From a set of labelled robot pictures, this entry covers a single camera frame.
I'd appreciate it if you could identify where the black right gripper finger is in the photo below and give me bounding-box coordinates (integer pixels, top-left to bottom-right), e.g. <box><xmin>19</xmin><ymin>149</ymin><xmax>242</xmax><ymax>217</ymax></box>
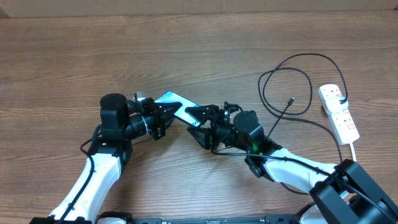
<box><xmin>185</xmin><ymin>105</ymin><xmax>219</xmax><ymax>126</ymax></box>
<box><xmin>187</xmin><ymin>127</ymin><xmax>211</xmax><ymax>149</ymax></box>

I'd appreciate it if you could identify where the Samsung Galaxy smartphone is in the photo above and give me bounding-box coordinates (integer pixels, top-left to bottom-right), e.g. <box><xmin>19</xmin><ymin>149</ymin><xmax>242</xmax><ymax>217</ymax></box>
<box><xmin>154</xmin><ymin>90</ymin><xmax>202</xmax><ymax>128</ymax></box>

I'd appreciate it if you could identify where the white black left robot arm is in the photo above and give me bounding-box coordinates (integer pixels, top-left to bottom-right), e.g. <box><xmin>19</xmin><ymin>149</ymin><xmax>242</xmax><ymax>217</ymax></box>
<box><xmin>31</xmin><ymin>93</ymin><xmax>182</xmax><ymax>223</ymax></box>

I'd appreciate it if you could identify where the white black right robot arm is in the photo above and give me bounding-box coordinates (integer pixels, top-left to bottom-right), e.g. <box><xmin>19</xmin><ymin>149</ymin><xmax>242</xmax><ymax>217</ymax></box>
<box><xmin>185</xmin><ymin>104</ymin><xmax>397</xmax><ymax>223</ymax></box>

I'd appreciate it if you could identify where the white USB charger plug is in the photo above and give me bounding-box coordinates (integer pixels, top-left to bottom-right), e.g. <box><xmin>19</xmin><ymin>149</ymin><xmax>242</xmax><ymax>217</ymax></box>
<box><xmin>323</xmin><ymin>96</ymin><xmax>349</xmax><ymax>114</ymax></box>

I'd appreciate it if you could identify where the white power strip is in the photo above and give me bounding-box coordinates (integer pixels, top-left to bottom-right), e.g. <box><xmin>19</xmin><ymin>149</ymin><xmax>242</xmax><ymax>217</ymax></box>
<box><xmin>318</xmin><ymin>84</ymin><xmax>359</xmax><ymax>145</ymax></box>

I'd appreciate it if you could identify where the black USB charging cable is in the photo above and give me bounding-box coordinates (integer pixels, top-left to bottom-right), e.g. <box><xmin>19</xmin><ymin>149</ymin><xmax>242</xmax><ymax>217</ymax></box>
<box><xmin>257</xmin><ymin>53</ymin><xmax>349</xmax><ymax>195</ymax></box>

